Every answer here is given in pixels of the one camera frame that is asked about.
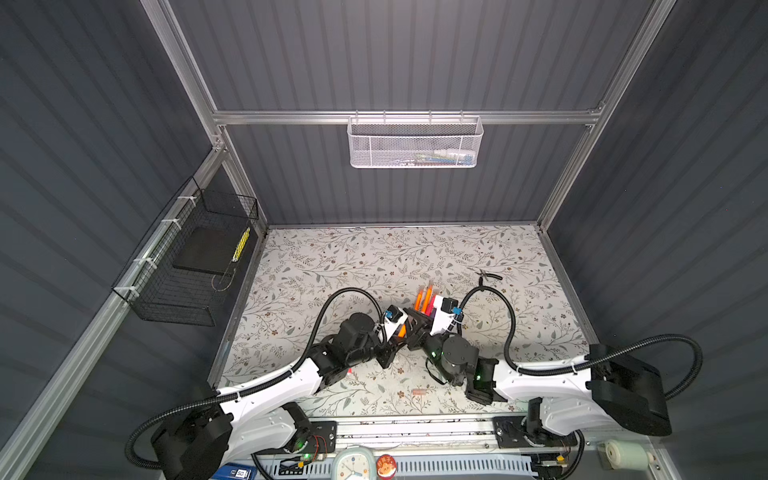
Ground black corrugated cable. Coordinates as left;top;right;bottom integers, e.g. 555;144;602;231
123;287;385;470
458;284;704;402

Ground blue black device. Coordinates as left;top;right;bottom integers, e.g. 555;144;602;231
211;464;257;480

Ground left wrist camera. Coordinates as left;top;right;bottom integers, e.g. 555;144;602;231
383;305;408;342

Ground aluminium front rail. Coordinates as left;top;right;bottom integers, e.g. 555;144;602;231
323;412;526;449

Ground white alarm clock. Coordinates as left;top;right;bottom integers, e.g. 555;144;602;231
330;447;378;480

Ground yellow highlighter in basket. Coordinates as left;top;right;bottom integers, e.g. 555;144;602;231
231;227;251;263

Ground red round toy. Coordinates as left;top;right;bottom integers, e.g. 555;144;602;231
376;454;398;480

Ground black wire wall basket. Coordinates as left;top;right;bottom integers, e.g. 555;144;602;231
113;180;260;327

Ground small black pliers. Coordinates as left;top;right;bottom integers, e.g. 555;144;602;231
477;270;503;284

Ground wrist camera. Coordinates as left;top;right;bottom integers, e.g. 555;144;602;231
430;295;462;335
383;305;408;342

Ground black pad in basket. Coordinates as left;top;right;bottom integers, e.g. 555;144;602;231
172;227;242;275

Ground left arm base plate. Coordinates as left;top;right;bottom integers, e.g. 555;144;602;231
258;420;338;455

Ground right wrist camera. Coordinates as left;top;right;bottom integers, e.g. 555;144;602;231
430;295;462;335

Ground white mesh wall basket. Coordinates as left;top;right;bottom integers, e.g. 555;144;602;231
346;115;484;169

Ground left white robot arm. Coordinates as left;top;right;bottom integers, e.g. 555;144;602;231
151;306;407;479

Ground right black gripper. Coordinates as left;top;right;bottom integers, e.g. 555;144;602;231
401;309;458;389

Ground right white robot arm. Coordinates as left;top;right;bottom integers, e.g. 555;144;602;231
405;309;672;439

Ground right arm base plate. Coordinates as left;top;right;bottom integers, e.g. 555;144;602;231
491;415;579;450

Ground white tape roll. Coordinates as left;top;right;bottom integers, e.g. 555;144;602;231
604;440;652;471

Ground right black corrugated cable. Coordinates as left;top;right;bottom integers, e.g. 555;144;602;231
458;284;704;402

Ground left black corrugated cable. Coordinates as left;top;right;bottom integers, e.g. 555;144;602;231
123;287;385;470

